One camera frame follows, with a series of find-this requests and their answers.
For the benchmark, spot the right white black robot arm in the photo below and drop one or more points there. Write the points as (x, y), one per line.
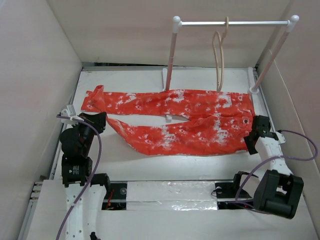
(278, 192)

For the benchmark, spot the beige wooden clothes hanger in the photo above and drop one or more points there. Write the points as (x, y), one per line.
(218, 53)

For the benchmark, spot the white clothes rack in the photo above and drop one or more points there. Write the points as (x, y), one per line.
(177, 23)

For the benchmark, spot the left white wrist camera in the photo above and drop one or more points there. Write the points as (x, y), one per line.
(67, 113)

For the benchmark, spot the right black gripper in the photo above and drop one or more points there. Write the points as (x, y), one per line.
(251, 149)

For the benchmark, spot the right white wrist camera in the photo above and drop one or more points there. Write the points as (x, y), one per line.
(277, 135)

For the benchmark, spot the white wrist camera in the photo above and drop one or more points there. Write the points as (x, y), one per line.
(67, 113)
(277, 135)

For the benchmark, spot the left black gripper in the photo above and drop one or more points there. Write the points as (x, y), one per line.
(98, 120)

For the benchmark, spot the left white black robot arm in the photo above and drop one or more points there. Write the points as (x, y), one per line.
(84, 188)

